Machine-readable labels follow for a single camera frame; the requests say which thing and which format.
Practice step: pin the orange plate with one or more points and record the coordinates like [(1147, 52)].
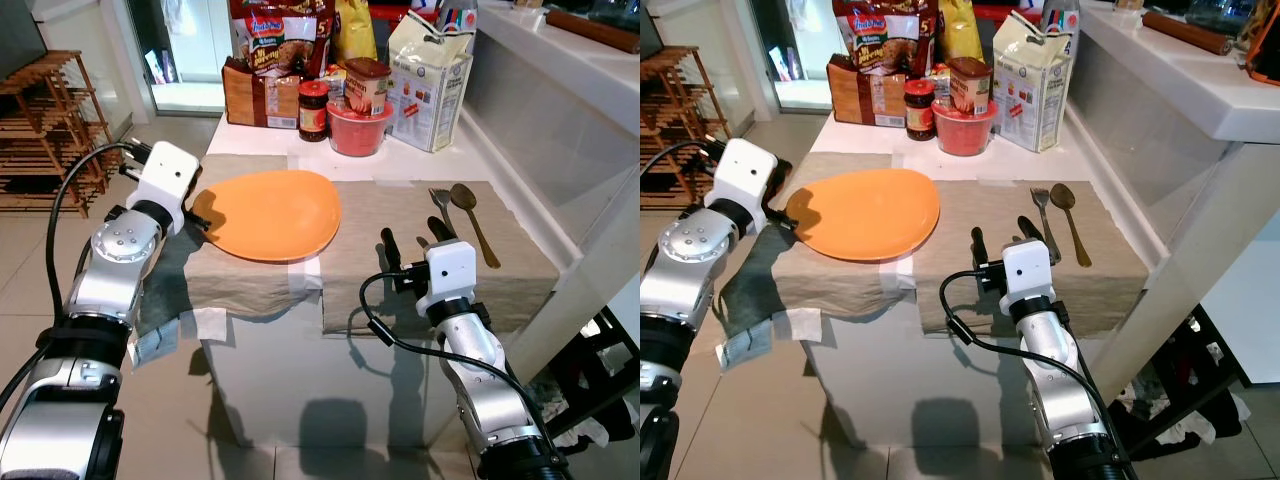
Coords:
[(865, 215), (270, 215)]

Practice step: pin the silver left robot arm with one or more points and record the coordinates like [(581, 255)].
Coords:
[(110, 270), (690, 270)]

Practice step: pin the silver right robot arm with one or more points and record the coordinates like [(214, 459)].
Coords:
[(480, 360), (1050, 360)]

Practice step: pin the metal fork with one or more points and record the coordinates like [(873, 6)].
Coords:
[(439, 200), (1041, 200)]

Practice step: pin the bronze metal spoon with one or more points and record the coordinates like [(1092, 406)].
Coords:
[(462, 195), (1062, 195)]

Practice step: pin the beige linen cloth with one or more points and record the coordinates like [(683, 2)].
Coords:
[(1110, 270), (850, 285), (250, 285), (520, 270)]

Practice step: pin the red plastic bowl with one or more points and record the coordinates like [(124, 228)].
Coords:
[(358, 135), (965, 135)]

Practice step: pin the brown cardboard box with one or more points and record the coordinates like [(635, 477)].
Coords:
[(255, 100), (860, 100)]

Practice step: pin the white table block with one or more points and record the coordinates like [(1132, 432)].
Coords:
[(900, 380), (300, 380)]

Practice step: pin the white flour bag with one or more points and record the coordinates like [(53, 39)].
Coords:
[(1030, 90), (430, 90)]

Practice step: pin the red-lidded chili jar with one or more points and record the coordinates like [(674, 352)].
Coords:
[(919, 115), (313, 115)]

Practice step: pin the brown wooden rack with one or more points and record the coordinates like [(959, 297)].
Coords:
[(60, 110), (680, 100)]

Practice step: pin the brown tin can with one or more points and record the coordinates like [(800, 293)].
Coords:
[(367, 90), (970, 90)]

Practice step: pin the glass door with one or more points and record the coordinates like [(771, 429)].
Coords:
[(190, 50), (790, 50)]

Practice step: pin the white counter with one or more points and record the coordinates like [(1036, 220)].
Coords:
[(560, 110), (1150, 120)]

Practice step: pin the red instant noodle bag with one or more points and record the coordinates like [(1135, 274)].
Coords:
[(280, 30), (880, 30)]

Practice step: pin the yellow snack bag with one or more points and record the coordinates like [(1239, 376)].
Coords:
[(960, 30), (355, 30)]

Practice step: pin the brown wooden rolling pin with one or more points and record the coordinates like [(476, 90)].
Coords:
[(590, 30), (1185, 32)]

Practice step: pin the orange object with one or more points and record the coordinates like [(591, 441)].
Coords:
[(1265, 55)]

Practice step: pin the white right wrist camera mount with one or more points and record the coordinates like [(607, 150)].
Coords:
[(1028, 268), (452, 270)]

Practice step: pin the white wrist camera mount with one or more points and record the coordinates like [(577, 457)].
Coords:
[(452, 270), (1028, 268), (165, 180), (745, 175)]

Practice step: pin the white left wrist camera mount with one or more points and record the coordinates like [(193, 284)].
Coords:
[(745, 175), (165, 180)]

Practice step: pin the black metal frame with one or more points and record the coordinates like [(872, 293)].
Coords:
[(600, 360), (1190, 370)]

